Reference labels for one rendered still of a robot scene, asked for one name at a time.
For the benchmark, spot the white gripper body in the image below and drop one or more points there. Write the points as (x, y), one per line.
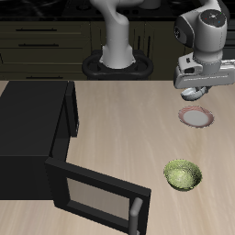
(208, 80)

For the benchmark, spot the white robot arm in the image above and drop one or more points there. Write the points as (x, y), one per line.
(117, 46)

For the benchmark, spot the pink rimmed white plate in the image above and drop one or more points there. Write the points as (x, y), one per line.
(195, 117)

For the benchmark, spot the green bowl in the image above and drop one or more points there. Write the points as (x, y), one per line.
(182, 176)

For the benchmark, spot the dark kitchen cupboards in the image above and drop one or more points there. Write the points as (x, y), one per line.
(42, 46)

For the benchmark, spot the black microwave oven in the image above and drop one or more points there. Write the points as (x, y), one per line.
(27, 137)

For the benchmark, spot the flat black base plate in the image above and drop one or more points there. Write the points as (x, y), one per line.
(91, 69)

